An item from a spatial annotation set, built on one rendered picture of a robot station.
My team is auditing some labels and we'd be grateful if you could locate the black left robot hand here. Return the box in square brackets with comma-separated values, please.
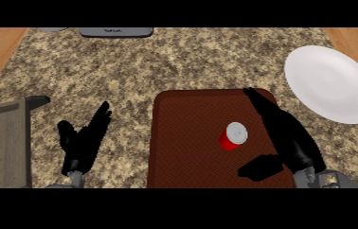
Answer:
[57, 100, 114, 177]

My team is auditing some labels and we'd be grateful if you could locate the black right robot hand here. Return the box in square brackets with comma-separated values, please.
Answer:
[237, 87, 327, 181]

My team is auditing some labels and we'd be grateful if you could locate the brown tray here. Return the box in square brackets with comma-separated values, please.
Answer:
[145, 88, 296, 189]

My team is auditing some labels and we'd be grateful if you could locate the white plate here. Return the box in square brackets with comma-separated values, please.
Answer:
[285, 44, 358, 125]

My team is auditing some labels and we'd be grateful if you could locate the red can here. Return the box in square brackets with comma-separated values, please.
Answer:
[218, 121, 251, 152]

